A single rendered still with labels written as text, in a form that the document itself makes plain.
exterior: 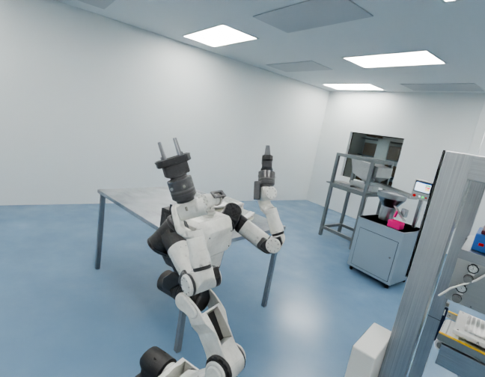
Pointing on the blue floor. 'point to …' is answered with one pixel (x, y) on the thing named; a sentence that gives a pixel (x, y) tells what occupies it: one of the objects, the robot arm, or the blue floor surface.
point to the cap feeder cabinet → (382, 249)
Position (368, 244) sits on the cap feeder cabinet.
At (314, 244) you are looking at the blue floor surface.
